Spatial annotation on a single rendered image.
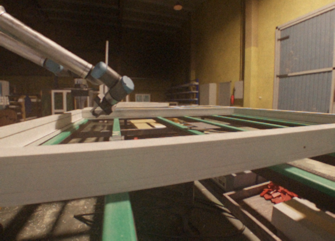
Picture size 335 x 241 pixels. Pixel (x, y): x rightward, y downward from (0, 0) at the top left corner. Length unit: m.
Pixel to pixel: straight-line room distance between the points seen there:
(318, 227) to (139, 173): 0.47
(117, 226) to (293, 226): 0.48
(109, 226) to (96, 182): 0.07
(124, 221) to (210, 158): 0.17
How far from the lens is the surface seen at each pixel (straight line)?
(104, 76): 0.84
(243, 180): 0.78
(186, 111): 1.38
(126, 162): 0.25
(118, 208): 0.24
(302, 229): 0.57
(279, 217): 0.61
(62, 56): 0.96
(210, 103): 10.36
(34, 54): 1.33
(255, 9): 9.20
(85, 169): 0.26
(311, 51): 7.19
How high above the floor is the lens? 1.00
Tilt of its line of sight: 6 degrees down
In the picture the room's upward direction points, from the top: straight up
